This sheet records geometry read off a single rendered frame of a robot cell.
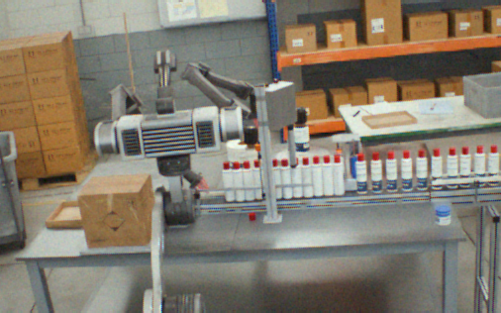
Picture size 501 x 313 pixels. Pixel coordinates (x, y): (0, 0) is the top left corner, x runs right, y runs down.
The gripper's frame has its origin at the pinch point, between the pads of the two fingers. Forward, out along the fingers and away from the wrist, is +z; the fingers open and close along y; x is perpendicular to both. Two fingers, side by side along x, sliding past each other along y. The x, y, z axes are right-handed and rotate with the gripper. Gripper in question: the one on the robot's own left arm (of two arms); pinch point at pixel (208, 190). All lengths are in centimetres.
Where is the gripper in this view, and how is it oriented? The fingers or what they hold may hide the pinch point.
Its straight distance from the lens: 348.8
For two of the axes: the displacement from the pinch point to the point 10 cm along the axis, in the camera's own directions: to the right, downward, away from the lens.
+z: 7.5, 6.5, 1.6
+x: -6.6, 6.9, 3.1
